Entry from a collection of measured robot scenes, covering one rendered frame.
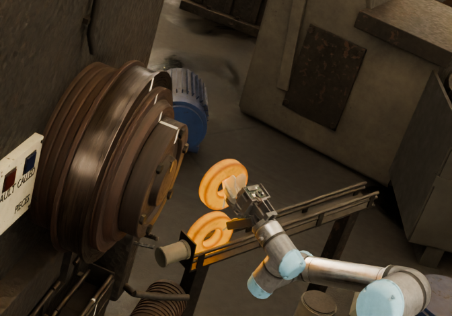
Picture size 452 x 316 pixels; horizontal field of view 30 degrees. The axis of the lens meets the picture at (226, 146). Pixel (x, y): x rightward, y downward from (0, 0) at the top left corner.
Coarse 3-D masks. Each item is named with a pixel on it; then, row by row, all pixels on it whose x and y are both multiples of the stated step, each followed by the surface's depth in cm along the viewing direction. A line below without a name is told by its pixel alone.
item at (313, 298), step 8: (304, 296) 270; (312, 296) 271; (320, 296) 272; (328, 296) 273; (304, 304) 267; (312, 304) 267; (320, 304) 268; (328, 304) 270; (296, 312) 271; (304, 312) 267; (312, 312) 265; (320, 312) 265; (328, 312) 266
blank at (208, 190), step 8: (224, 160) 240; (232, 160) 241; (216, 168) 237; (224, 168) 237; (232, 168) 239; (240, 168) 241; (208, 176) 237; (216, 176) 237; (224, 176) 239; (200, 184) 239; (208, 184) 237; (216, 184) 238; (200, 192) 239; (208, 192) 238; (216, 192) 240; (208, 200) 240; (216, 200) 242; (224, 200) 244; (216, 208) 244
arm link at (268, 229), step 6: (270, 222) 229; (276, 222) 230; (264, 228) 228; (270, 228) 227; (276, 228) 228; (258, 234) 229; (264, 234) 227; (270, 234) 227; (258, 240) 229; (264, 240) 227
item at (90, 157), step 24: (144, 72) 186; (120, 96) 176; (144, 96) 181; (96, 120) 173; (120, 120) 172; (96, 144) 171; (72, 168) 172; (96, 168) 170; (72, 192) 172; (96, 192) 173; (72, 216) 175; (72, 240) 180
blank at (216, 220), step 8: (208, 216) 246; (216, 216) 246; (224, 216) 248; (200, 224) 245; (208, 224) 245; (216, 224) 247; (224, 224) 250; (192, 232) 245; (200, 232) 245; (208, 232) 247; (216, 232) 254; (224, 232) 252; (232, 232) 255; (200, 240) 247; (208, 240) 254; (216, 240) 253; (224, 240) 254; (200, 248) 249; (208, 248) 252
